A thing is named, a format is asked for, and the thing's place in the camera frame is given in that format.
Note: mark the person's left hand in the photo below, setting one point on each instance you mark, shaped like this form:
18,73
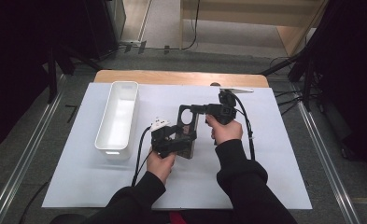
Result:
161,166

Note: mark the dark cabinet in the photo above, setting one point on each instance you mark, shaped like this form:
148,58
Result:
106,28

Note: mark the dark device with lens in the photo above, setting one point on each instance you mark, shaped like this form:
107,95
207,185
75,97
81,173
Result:
187,153

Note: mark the white board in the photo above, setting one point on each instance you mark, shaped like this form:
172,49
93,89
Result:
94,180

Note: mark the black metal stand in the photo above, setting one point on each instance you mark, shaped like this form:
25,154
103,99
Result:
308,81
52,77

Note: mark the wooden table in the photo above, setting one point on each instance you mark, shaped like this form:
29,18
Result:
172,77

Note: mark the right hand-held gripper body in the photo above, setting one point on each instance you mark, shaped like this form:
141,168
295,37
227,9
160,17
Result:
224,110

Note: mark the aluminium floor rail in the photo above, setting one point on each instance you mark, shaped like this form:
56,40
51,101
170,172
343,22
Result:
327,165
25,161

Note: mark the person's dark clothing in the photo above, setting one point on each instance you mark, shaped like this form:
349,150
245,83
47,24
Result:
184,217

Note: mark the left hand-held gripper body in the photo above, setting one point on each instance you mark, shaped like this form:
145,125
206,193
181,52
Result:
161,140

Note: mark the white plastic bin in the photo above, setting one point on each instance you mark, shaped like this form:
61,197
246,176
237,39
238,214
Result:
119,118

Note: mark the person's right hand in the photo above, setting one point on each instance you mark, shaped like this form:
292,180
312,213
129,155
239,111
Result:
228,132

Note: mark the light wooden shelf unit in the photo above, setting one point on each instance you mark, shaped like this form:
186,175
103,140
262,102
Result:
290,34

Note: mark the black curtain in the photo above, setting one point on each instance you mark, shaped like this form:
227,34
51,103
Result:
16,62
352,62

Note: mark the black hex key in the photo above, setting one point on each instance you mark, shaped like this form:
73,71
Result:
73,107

